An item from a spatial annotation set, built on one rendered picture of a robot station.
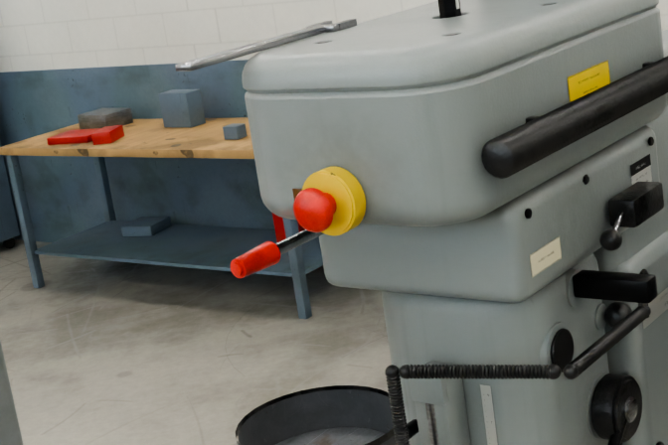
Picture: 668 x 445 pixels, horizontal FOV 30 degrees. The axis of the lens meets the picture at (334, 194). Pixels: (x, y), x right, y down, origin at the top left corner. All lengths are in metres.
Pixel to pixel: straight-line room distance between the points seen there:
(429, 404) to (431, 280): 0.13
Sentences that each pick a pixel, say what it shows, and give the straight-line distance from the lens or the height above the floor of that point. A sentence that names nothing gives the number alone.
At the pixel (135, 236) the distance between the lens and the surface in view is 7.56.
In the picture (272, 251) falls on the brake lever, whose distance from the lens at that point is 1.19.
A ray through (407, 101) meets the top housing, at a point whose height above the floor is 1.85.
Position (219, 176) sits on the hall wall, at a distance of 7.49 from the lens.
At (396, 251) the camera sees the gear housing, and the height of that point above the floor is 1.68.
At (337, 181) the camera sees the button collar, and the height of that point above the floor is 1.78.
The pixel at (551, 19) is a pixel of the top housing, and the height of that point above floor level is 1.88.
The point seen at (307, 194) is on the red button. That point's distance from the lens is 1.08.
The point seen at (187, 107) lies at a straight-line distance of 7.07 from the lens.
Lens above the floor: 2.02
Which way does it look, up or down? 13 degrees down
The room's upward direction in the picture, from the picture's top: 9 degrees counter-clockwise
